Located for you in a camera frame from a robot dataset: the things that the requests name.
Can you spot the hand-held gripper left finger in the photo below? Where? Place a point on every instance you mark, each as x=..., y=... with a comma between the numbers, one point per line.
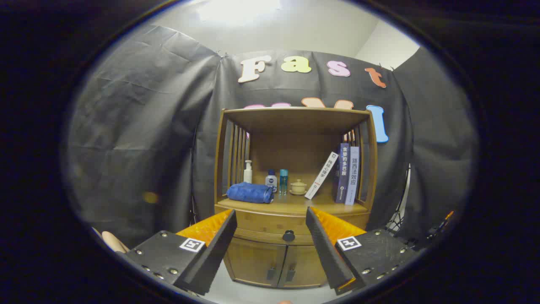
x=215, y=257

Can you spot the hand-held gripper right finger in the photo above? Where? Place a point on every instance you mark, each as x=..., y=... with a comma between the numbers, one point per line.
x=327, y=253

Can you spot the rolled blue towel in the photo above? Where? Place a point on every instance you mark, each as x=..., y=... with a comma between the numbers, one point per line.
x=249, y=193

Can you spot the wooden cabinet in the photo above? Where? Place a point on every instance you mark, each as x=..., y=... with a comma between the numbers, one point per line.
x=291, y=152

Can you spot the clear blue bottle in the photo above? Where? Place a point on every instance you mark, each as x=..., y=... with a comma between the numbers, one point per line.
x=283, y=181

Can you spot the white book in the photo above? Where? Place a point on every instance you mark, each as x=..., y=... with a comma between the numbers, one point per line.
x=321, y=175

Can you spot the white pump bottle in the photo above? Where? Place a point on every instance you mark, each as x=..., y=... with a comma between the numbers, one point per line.
x=248, y=175

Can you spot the wooden drawer with black knob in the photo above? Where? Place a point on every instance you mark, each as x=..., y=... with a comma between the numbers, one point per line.
x=274, y=223

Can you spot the beige lidded teacup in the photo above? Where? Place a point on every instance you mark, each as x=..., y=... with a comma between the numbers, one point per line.
x=298, y=187

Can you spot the white bottle with blue cap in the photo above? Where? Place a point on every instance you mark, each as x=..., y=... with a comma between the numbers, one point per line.
x=271, y=180

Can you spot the pale lavender book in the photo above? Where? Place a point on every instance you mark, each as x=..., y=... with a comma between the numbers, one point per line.
x=352, y=177

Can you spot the black and orange tool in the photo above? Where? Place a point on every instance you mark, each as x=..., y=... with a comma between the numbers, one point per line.
x=436, y=230

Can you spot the wooden cabinet door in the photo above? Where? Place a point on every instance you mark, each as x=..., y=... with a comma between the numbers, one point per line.
x=253, y=261
x=306, y=266

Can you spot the dark blue book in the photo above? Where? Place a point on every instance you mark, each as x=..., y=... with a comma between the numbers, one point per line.
x=342, y=177

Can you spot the wooden countertop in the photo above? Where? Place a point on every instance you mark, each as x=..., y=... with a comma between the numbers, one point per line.
x=295, y=204

